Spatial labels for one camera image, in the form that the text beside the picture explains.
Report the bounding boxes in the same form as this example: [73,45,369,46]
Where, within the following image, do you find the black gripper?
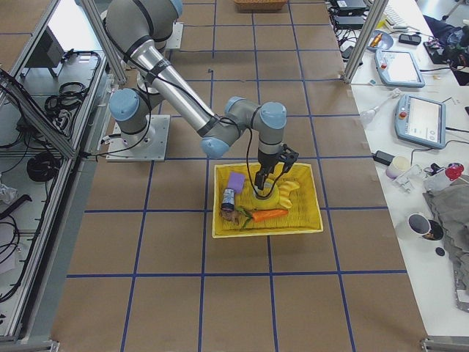
[254,149,283,190]

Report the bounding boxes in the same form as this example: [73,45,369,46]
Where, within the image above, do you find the yellow tape roll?
[252,181,279,210]

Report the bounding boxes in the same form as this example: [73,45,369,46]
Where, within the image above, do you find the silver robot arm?
[103,1,288,190]

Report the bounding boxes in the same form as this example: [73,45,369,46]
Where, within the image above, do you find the purple sponge block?
[227,172,245,194]

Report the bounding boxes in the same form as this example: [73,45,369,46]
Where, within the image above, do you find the toy croissant bread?
[278,180,300,209]

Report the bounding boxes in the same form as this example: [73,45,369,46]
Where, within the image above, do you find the toy orange carrot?
[237,208,289,229]

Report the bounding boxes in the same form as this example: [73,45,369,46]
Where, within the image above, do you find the yellow plastic basket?
[212,163,323,238]

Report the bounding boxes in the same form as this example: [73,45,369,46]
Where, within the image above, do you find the small blue can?
[221,188,235,212]

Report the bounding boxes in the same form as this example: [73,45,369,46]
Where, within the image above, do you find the brown toy figure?
[221,210,240,225]

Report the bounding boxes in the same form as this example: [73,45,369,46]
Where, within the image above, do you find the black power adapter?
[372,150,395,166]

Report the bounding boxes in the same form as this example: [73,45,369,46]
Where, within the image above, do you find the white paper cup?
[385,156,410,179]

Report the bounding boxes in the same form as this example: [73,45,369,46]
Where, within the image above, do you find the lower teach pendant tablet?
[394,94,446,150]

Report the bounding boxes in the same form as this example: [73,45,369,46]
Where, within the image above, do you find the teach pendant tablet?
[374,49,426,88]
[394,94,446,150]

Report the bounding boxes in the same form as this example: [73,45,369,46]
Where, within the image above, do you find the brown wicker basket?
[234,0,288,12]

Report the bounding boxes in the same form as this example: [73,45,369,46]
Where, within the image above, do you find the upper teach pendant tablet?
[374,49,426,88]

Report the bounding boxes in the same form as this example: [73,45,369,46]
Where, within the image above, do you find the white black mug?
[407,213,443,241]

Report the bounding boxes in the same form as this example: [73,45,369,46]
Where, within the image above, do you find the brass cylinder tool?
[369,33,383,48]

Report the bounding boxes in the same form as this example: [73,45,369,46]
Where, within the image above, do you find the blue plate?
[366,29,394,51]

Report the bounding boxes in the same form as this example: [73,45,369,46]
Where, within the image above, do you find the grey cloth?
[423,181,468,312]

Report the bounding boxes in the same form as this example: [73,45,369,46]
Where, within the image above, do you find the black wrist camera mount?
[278,144,299,174]

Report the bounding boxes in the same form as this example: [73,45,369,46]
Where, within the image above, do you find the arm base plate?
[106,114,171,162]
[165,21,184,51]

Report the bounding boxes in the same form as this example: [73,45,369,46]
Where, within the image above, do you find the aluminium frame post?
[342,0,388,84]

